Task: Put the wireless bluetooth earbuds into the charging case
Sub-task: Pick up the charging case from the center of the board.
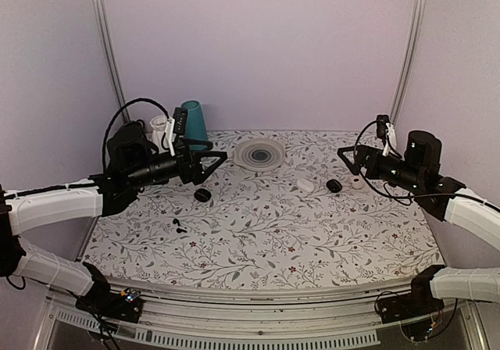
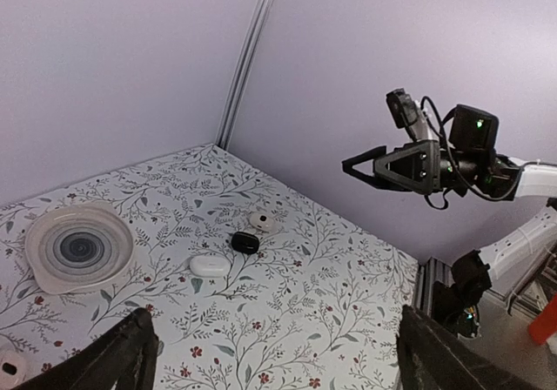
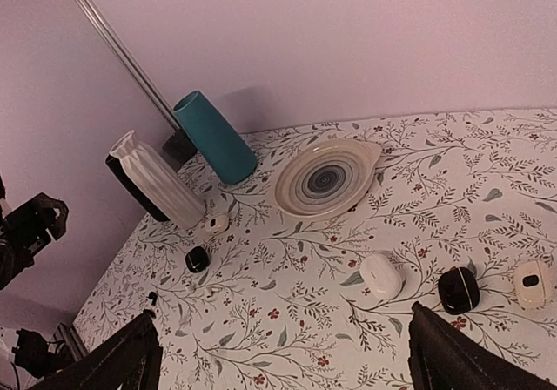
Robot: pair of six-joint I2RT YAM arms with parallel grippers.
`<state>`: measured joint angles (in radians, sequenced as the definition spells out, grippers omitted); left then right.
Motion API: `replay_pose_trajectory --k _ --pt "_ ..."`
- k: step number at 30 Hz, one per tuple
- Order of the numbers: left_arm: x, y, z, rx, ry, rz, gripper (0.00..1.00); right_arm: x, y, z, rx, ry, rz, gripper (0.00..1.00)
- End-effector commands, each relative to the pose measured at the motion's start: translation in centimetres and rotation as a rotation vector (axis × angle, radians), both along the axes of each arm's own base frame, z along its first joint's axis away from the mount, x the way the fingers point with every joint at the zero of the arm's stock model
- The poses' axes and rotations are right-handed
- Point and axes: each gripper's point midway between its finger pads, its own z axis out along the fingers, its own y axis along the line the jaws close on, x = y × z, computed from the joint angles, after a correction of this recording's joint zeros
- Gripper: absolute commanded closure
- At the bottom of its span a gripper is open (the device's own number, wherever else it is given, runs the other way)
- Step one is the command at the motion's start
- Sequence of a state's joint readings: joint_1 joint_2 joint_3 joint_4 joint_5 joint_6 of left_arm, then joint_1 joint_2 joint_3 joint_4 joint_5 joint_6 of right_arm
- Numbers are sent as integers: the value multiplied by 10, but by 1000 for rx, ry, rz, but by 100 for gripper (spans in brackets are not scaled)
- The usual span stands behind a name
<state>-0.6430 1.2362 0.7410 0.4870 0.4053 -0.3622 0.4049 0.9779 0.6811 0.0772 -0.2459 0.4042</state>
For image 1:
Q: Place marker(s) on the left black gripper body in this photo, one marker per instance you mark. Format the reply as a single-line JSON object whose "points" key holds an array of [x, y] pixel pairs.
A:
{"points": [[187, 173]]}

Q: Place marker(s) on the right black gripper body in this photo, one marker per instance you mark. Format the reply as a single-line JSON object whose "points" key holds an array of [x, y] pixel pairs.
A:
{"points": [[376, 171]]}

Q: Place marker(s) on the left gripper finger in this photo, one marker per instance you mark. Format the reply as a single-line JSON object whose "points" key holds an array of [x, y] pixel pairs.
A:
{"points": [[207, 163], [198, 145]]}

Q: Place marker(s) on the black earbud charging case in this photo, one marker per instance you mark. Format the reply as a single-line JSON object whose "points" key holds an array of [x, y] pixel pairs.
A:
{"points": [[202, 195]]}

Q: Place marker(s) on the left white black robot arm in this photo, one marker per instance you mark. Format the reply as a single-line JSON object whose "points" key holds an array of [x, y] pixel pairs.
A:
{"points": [[132, 162]]}

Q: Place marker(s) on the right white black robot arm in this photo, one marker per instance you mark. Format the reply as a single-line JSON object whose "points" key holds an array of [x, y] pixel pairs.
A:
{"points": [[445, 199]]}

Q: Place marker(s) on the white oval earbud case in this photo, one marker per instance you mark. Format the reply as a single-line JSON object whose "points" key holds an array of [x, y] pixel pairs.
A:
{"points": [[305, 185]]}

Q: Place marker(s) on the teal vase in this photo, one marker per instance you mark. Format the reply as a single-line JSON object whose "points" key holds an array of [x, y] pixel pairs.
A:
{"points": [[195, 124]]}

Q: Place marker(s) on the white ribbed vase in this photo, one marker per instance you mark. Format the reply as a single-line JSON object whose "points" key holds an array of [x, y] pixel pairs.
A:
{"points": [[159, 136]]}

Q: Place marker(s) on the spiral patterned plate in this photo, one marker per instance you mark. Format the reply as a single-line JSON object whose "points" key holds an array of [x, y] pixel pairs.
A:
{"points": [[260, 154]]}

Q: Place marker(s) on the floral tablecloth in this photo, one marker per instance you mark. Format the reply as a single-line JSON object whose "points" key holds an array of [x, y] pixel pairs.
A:
{"points": [[259, 231]]}

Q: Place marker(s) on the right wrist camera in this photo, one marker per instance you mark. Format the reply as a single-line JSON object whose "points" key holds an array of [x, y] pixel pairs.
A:
{"points": [[386, 132]]}

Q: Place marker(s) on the right aluminium frame post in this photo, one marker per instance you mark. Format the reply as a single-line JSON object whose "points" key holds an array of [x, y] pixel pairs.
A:
{"points": [[416, 22]]}

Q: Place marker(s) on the aluminium frame post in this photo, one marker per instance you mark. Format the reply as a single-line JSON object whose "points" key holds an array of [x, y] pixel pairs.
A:
{"points": [[416, 22], [107, 46]]}

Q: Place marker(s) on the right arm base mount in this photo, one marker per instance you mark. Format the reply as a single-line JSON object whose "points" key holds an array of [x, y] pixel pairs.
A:
{"points": [[408, 311]]}

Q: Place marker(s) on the aluminium front rail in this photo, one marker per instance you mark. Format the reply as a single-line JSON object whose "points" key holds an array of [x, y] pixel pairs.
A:
{"points": [[325, 318]]}

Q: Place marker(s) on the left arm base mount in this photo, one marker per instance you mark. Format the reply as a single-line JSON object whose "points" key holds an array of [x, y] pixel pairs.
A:
{"points": [[125, 307]]}

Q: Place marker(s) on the left aluminium frame post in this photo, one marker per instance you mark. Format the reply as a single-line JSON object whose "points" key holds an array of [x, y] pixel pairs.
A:
{"points": [[107, 46]]}

